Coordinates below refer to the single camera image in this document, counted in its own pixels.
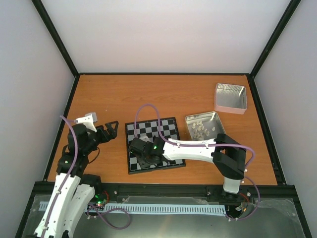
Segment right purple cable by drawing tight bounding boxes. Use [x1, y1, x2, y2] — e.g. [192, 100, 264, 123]
[134, 103, 261, 221]

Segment black and silver chessboard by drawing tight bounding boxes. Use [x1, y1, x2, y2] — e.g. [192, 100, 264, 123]
[125, 117, 186, 175]

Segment pink-rimmed metal tin lid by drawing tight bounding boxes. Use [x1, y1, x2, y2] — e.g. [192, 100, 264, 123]
[214, 83, 248, 115]

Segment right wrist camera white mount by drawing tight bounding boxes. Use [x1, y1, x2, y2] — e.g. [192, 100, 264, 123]
[140, 135, 150, 142]

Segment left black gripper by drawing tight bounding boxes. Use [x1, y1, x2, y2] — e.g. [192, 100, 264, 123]
[84, 121, 119, 154]

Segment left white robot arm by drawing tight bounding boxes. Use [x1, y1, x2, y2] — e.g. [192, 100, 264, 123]
[30, 116, 118, 238]

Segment small circuit board with led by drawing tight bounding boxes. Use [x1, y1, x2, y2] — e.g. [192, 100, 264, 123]
[95, 193, 109, 206]

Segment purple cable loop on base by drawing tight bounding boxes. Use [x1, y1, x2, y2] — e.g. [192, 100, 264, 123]
[86, 203, 132, 230]

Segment open metal tin with pieces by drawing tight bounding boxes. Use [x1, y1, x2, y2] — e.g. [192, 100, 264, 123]
[185, 112, 226, 141]

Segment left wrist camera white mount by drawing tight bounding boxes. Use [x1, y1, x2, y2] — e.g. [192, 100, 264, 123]
[75, 112, 98, 132]

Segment white chess pieces in tin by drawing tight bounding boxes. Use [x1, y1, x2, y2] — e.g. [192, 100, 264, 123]
[191, 121, 215, 140]

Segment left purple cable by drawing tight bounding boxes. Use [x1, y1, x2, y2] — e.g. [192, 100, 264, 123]
[39, 115, 80, 238]

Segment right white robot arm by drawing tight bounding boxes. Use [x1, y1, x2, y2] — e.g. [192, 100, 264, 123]
[128, 133, 247, 194]

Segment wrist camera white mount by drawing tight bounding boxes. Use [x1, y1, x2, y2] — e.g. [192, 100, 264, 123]
[140, 135, 150, 142]
[75, 112, 98, 132]

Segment light blue cable duct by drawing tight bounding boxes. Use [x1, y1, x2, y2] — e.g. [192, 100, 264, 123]
[39, 202, 226, 215]

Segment black frame rail front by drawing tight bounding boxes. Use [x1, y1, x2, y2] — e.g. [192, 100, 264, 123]
[34, 182, 295, 199]

